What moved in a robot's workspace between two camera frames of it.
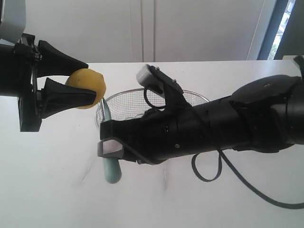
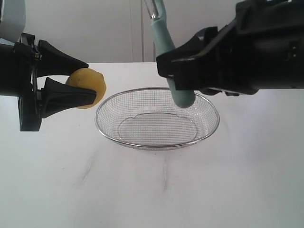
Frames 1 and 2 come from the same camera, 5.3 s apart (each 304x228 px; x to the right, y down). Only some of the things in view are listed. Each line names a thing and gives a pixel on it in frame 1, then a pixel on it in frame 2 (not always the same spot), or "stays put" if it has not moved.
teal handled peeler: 112,167 → 165,43
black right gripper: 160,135 → 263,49
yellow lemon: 90,79 stays put
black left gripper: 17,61 stays put
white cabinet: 126,31 stays put
